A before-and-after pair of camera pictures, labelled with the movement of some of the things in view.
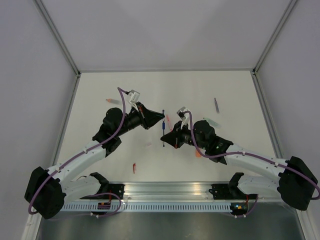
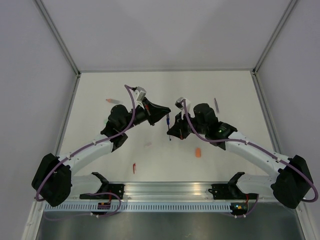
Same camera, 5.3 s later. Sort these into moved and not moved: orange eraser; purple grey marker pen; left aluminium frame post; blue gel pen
Moved: blue gel pen
Not moved: orange eraser; left aluminium frame post; purple grey marker pen
